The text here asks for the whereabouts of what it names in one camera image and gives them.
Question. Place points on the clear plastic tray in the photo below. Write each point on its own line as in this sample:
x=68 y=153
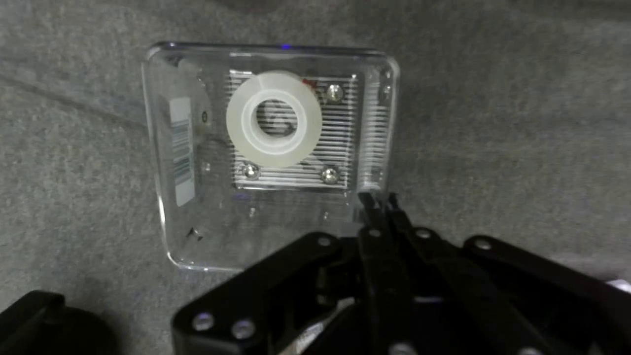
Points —
x=198 y=164

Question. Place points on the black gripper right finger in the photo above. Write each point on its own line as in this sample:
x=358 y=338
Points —
x=486 y=289

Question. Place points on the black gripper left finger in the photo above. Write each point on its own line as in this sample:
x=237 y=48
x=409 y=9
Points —
x=308 y=289

